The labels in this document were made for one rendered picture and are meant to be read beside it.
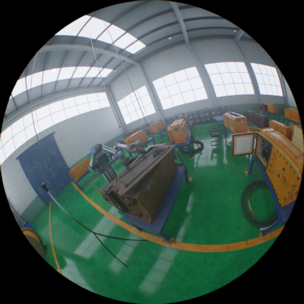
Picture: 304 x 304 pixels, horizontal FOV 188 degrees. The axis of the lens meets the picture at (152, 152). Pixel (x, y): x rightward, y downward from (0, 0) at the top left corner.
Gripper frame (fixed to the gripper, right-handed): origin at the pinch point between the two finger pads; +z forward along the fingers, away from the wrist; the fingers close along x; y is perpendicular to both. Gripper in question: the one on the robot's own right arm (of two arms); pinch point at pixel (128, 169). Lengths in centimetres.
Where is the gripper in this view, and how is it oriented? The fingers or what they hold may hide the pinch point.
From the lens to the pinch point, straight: 147.9
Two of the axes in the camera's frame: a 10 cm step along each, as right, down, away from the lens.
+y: -6.3, 5.0, -6.0
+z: 3.4, 8.7, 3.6
